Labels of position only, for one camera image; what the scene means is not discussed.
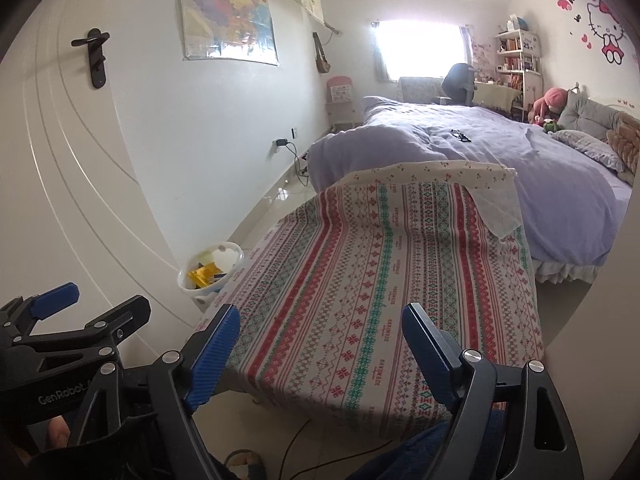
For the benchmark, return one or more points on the wall map poster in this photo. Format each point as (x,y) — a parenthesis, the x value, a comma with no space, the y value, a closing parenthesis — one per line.
(237,30)

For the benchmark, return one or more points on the person's left hand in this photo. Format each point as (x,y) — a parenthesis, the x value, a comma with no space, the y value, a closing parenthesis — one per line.
(41,437)

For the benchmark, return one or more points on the white cartoon trash bin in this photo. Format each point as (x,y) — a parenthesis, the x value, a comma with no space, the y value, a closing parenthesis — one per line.
(227,255)

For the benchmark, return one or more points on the pink plush toy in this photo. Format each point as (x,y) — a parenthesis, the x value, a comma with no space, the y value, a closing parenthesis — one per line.
(549,107)

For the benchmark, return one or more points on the grey pillow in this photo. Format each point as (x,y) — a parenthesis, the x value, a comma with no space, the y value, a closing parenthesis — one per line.
(588,116)

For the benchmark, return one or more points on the black office chair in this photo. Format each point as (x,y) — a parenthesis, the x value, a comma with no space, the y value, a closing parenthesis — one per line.
(458,87)

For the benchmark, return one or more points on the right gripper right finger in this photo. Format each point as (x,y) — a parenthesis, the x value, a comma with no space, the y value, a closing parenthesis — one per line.
(507,422)

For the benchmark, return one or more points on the patterned red green tablecloth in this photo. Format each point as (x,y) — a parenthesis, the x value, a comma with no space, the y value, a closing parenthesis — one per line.
(320,296)

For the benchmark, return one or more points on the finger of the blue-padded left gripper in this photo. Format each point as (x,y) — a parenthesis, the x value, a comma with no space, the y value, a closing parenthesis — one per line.
(53,301)

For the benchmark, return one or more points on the brown fluffy cushion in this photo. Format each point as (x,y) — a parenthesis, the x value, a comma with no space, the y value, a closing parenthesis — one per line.
(624,139)

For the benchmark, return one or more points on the white door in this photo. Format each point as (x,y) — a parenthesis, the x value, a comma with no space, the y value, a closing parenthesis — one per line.
(72,209)

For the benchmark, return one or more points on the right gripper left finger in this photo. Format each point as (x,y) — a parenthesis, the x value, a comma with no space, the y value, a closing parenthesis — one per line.
(179,388)

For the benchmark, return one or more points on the white bookshelf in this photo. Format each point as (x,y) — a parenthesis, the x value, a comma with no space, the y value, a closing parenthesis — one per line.
(519,65)

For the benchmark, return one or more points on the Hello Kitty wall sticker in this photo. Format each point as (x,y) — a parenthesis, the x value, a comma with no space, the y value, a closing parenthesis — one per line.
(596,27)

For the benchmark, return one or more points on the pink child chair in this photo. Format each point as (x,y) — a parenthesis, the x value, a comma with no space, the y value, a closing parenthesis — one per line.
(340,103)

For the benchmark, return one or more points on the black door handle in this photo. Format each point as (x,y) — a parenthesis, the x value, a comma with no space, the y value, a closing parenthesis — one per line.
(94,42)

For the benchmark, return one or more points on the purple bed duvet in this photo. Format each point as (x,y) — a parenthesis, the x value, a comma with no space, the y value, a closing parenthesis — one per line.
(573,205)

